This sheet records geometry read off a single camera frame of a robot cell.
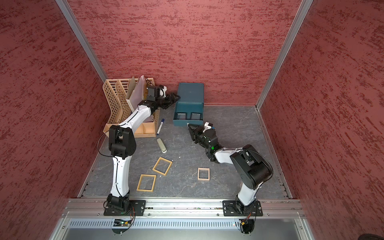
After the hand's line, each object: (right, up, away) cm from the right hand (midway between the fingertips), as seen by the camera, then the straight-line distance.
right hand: (186, 128), depth 86 cm
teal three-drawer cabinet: (+1, +12, +17) cm, 21 cm away
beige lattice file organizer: (-48, +24, +11) cm, 55 cm away
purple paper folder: (-31, +20, +5) cm, 37 cm away
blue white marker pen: (-20, 0, +20) cm, 29 cm away
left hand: (-7, +17, +11) cm, 22 cm away
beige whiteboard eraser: (-17, -12, +9) cm, 22 cm away
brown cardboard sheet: (-35, +26, +7) cm, 44 cm away
